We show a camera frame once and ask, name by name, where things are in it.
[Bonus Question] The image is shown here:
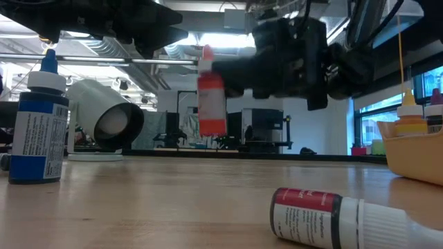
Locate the blue window frame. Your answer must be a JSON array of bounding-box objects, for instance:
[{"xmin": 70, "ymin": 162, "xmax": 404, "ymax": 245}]
[{"xmin": 352, "ymin": 65, "xmax": 443, "ymax": 146}]

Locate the large blue food coloring bottle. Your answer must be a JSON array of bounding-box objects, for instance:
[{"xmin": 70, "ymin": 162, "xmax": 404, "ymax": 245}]
[{"xmin": 8, "ymin": 48, "xmax": 70, "ymax": 185}]

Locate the long ceiling light strip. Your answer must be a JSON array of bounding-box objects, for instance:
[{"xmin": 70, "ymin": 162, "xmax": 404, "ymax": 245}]
[{"xmin": 0, "ymin": 51, "xmax": 199, "ymax": 67}]

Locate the dark dropper bottle white cap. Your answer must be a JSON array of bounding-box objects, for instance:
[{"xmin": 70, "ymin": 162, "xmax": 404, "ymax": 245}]
[{"xmin": 0, "ymin": 153, "xmax": 12, "ymax": 172}]

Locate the red-label dropper bottle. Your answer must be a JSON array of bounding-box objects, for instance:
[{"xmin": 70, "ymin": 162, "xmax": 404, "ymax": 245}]
[{"xmin": 269, "ymin": 187, "xmax": 443, "ymax": 249}]

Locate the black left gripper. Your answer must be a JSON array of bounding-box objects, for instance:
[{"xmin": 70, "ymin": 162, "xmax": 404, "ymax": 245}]
[{"xmin": 0, "ymin": 0, "xmax": 190, "ymax": 59}]

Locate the orange food coloring bottle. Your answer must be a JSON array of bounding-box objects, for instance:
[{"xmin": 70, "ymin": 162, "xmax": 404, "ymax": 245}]
[{"xmin": 197, "ymin": 44, "xmax": 228, "ymax": 138}]

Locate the purple food coloring bottle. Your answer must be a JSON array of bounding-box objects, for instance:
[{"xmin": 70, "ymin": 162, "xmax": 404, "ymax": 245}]
[{"xmin": 424, "ymin": 88, "xmax": 443, "ymax": 134}]

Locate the black and grey cabinet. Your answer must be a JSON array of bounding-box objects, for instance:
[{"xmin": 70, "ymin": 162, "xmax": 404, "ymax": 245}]
[{"xmin": 226, "ymin": 107, "xmax": 293, "ymax": 154}]

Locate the yellow plastic basket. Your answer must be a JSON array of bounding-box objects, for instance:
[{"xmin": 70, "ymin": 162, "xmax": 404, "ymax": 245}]
[{"xmin": 376, "ymin": 120, "xmax": 443, "ymax": 187}]

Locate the yellow food coloring bottle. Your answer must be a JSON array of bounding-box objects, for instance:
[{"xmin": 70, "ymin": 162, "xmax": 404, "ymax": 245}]
[{"xmin": 395, "ymin": 88, "xmax": 428, "ymax": 138}]

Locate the black table frame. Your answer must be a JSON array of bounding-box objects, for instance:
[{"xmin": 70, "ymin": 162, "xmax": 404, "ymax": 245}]
[{"xmin": 64, "ymin": 148, "xmax": 388, "ymax": 165}]

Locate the small green box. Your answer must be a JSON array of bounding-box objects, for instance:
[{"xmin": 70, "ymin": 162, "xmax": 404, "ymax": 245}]
[{"xmin": 372, "ymin": 139, "xmax": 387, "ymax": 156}]

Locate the grey cover cloth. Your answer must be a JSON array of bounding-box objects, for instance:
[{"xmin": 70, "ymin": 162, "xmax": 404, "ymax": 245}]
[{"xmin": 133, "ymin": 110, "xmax": 167, "ymax": 150}]

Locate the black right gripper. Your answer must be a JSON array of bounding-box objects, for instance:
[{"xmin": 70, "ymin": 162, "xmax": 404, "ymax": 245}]
[{"xmin": 211, "ymin": 16, "xmax": 329, "ymax": 111}]

